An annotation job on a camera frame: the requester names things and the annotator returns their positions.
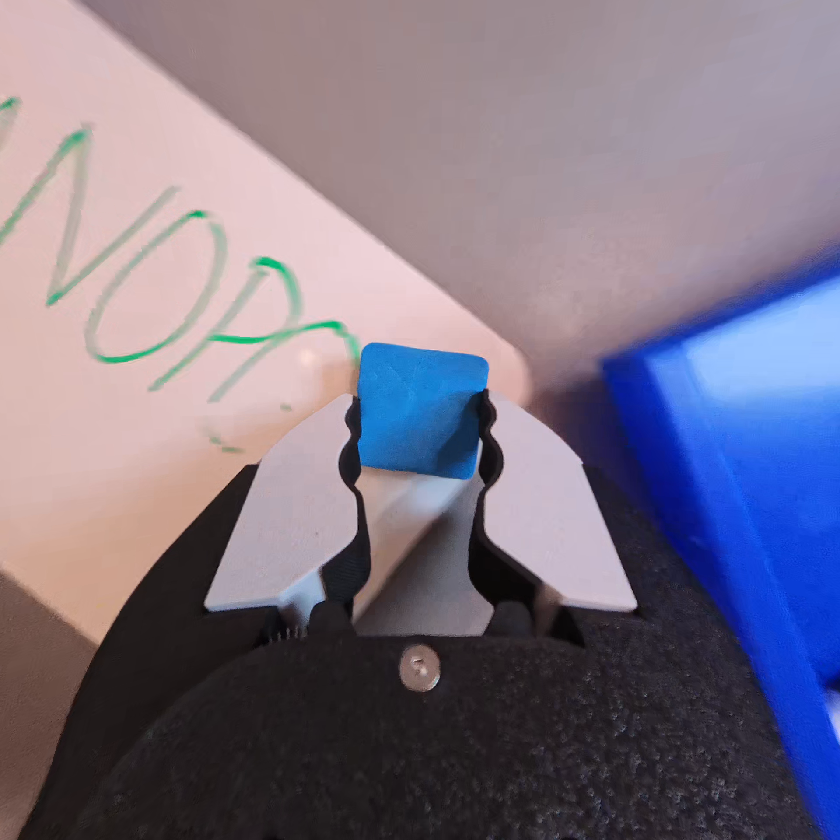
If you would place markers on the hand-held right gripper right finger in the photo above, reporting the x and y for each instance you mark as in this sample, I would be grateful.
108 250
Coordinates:
558 525

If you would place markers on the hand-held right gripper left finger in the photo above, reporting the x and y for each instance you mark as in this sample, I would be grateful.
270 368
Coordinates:
282 525

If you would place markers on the white whiteboard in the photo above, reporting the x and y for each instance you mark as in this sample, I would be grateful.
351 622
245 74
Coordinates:
131 433

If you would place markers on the blue whiteboard eraser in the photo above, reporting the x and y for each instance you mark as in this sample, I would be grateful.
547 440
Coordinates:
420 407

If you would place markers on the blue plastic bin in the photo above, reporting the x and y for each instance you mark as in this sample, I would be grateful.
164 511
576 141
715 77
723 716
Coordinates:
761 460

